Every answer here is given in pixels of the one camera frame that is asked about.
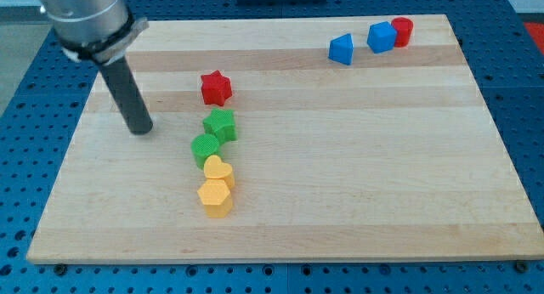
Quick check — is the yellow hexagon block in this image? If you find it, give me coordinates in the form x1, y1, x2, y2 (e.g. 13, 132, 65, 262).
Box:
197, 179, 233, 218

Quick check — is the green star block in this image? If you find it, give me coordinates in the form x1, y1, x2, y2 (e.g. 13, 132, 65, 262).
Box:
202, 108, 238, 144

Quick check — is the blue triangular block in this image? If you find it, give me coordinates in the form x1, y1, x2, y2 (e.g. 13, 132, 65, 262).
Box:
328, 33, 354, 65

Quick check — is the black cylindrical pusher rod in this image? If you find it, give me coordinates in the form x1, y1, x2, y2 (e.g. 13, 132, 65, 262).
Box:
99, 57, 153, 135

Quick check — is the red cylinder block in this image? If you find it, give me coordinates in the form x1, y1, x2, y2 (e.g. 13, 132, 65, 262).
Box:
391, 17, 414, 48

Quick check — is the blue cube block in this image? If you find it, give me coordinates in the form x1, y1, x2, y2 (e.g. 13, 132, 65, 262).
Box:
367, 21, 397, 54

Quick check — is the yellow heart block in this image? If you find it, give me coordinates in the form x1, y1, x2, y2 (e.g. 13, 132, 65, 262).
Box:
203, 155, 235, 189

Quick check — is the green cylinder block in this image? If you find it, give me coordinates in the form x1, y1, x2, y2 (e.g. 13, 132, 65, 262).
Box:
190, 133, 220, 169

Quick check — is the red star block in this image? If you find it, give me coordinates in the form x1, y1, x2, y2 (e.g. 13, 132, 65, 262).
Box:
201, 71, 233, 106

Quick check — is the wooden board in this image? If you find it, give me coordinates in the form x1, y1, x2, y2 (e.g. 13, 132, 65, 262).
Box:
26, 14, 543, 264

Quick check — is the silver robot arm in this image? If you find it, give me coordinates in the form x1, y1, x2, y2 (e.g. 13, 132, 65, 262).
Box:
40, 0, 149, 65

